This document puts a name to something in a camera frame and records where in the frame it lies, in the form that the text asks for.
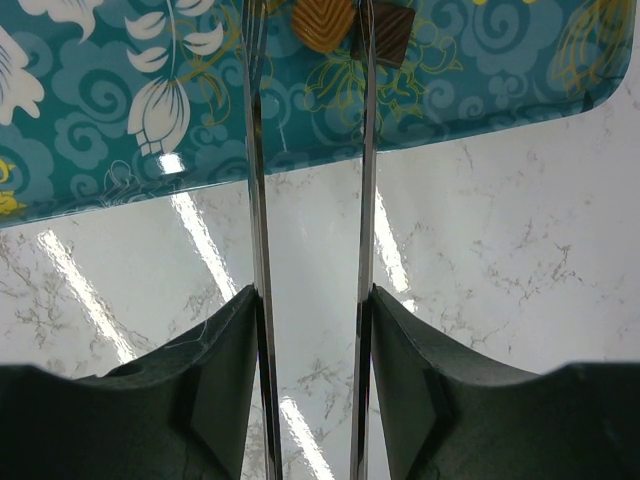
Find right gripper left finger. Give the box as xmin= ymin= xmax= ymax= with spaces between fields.
xmin=1 ymin=286 xmax=257 ymax=479

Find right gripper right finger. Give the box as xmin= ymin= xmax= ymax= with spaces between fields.
xmin=372 ymin=287 xmax=639 ymax=479

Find metal tweezers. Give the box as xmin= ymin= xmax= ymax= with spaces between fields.
xmin=241 ymin=1 xmax=377 ymax=479

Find caramel square chocolate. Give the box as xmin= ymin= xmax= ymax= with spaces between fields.
xmin=291 ymin=0 xmax=356 ymax=54

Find brown square chocolate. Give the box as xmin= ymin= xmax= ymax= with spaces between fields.
xmin=350 ymin=1 xmax=416 ymax=69

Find teal floral tray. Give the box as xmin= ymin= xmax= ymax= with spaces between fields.
xmin=1 ymin=1 xmax=636 ymax=227

